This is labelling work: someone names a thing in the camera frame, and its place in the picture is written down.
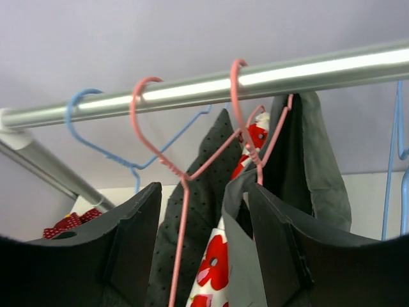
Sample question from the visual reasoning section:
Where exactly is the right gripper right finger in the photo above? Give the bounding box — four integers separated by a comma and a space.
249, 183, 408, 306

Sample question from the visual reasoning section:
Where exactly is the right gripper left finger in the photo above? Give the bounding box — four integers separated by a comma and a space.
1, 182, 162, 306

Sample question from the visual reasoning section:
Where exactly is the red white polka-dot skirt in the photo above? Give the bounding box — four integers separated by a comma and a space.
42, 209, 102, 239

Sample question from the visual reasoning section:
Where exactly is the plain grey skirt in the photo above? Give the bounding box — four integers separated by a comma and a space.
222, 91, 352, 306

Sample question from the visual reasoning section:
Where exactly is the pink hanger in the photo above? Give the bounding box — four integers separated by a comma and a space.
230, 58, 294, 185
129, 76, 266, 307

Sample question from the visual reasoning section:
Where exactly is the blue hanger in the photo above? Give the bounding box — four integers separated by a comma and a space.
65, 88, 231, 194
381, 79, 409, 241

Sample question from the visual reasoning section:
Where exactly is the white red floral skirt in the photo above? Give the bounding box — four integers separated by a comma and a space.
187, 111, 272, 307

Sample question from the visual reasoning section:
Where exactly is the dark grey dotted skirt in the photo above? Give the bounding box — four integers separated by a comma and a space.
145, 109, 242, 306

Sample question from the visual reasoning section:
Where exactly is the silver white clothes rack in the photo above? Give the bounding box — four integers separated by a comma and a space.
1, 42, 408, 200

